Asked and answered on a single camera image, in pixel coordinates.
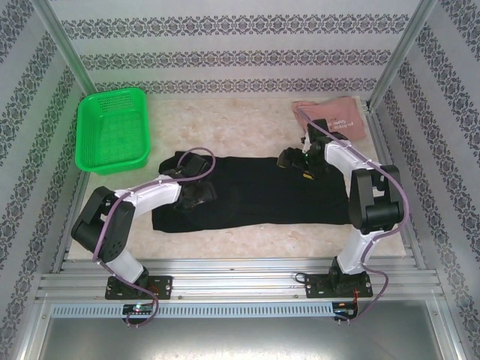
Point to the green plastic basket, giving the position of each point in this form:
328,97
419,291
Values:
112,131

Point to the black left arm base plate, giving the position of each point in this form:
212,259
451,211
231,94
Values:
161,287

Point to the aluminium frame post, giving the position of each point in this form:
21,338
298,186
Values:
401,48
63,45

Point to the aluminium mounting rail bed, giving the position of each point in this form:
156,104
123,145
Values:
232,275

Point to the pink printed t-shirt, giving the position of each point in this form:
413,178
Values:
345,112

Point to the grey sheet metal panel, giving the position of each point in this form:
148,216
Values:
240,339

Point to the black t-shirt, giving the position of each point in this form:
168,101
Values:
270,198

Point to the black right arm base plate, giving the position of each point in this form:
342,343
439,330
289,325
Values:
318,287

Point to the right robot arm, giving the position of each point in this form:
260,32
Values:
375,202

